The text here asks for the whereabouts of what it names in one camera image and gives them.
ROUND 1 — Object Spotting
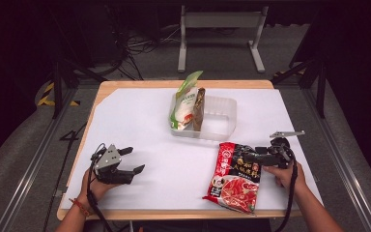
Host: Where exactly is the green and white pouch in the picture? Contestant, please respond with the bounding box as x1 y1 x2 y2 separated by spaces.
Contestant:
168 71 204 131

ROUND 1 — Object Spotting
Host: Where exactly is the person's right hand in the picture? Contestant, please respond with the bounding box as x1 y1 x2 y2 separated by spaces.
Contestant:
262 160 307 195

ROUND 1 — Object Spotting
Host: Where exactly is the red and black packet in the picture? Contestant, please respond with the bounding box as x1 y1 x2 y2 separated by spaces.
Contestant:
202 141 264 216

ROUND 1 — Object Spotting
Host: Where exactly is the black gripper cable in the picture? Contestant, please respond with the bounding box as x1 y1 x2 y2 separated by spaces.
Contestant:
273 159 300 232
86 143 114 232

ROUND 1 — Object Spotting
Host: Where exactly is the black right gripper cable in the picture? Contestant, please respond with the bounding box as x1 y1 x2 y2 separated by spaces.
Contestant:
273 159 300 232

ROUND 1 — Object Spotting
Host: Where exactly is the white table sheet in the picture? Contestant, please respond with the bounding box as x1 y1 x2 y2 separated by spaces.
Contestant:
60 87 324 211

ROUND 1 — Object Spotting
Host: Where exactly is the gold foil packet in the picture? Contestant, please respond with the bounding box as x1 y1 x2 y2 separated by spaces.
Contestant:
192 87 207 132

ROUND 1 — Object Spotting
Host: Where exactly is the yellow and black hazard tape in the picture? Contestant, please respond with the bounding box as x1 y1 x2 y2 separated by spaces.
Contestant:
37 81 80 107

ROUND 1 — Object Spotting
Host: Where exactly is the bundle of black floor cables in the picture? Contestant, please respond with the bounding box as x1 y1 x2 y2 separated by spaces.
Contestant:
107 18 182 81

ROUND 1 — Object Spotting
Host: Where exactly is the red bracelet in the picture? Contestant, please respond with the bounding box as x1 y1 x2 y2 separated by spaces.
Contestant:
69 197 92 218

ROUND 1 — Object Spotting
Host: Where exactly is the person's left hand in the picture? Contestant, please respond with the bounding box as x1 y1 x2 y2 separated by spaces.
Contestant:
80 167 124 208

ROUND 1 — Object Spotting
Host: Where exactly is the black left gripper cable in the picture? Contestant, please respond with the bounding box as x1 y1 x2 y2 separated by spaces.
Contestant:
86 143 114 232

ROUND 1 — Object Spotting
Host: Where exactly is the grey metal stand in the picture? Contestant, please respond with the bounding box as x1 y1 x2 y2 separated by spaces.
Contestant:
177 4 270 73

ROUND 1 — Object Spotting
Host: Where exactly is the clear plastic container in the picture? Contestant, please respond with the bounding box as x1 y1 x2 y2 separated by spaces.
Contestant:
168 93 238 142

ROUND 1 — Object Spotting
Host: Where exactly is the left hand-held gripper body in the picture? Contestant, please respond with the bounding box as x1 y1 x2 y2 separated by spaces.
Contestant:
91 143 135 186

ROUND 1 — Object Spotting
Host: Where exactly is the black metal stand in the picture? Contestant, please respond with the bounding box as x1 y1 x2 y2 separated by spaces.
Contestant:
271 56 328 120
49 54 108 120

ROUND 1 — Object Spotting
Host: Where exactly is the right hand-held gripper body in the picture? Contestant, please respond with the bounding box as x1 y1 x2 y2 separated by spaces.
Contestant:
254 130 305 170

